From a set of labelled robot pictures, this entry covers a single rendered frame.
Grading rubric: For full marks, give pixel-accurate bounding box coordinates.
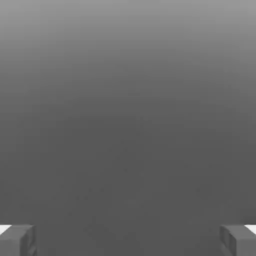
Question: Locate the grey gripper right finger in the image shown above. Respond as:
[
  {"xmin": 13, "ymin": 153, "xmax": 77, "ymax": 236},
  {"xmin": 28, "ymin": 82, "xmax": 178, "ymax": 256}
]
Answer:
[{"xmin": 218, "ymin": 224, "xmax": 256, "ymax": 256}]

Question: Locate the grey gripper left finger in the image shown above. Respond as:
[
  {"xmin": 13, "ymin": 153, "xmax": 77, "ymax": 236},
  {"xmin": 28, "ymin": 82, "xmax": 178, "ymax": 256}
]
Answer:
[{"xmin": 0, "ymin": 224, "xmax": 38, "ymax": 256}]

